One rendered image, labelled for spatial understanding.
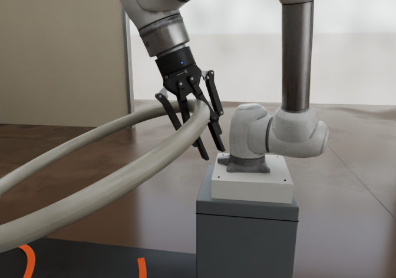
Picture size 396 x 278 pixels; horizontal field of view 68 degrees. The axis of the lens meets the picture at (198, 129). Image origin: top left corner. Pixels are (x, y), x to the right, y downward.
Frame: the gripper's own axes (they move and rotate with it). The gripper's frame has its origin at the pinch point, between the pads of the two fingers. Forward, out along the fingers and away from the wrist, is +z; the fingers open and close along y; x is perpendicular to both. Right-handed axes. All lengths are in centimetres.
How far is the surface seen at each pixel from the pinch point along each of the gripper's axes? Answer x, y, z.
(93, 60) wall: -522, -6, -62
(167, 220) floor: -171, 11, 104
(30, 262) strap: -149, 103, 69
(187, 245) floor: -134, 7, 110
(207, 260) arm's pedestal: -48, 6, 63
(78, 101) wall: -547, 52, -5
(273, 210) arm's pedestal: -33, -23, 49
